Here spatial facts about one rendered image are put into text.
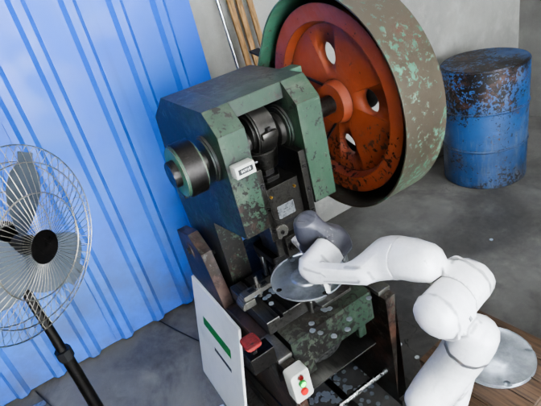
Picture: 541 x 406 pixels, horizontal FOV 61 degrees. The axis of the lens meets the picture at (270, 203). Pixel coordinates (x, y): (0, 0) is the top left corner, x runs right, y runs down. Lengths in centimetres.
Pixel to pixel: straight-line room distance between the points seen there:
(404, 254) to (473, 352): 26
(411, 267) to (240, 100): 75
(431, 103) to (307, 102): 39
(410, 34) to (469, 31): 275
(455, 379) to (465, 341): 14
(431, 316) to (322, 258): 37
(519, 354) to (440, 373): 82
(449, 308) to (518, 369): 96
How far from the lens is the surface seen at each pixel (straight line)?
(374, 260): 118
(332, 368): 208
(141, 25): 260
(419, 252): 111
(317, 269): 128
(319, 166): 164
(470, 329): 115
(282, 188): 162
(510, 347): 208
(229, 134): 141
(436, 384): 131
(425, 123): 153
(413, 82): 148
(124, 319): 301
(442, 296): 109
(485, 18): 441
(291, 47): 191
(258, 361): 166
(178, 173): 147
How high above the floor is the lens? 189
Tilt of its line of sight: 28 degrees down
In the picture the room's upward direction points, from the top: 14 degrees counter-clockwise
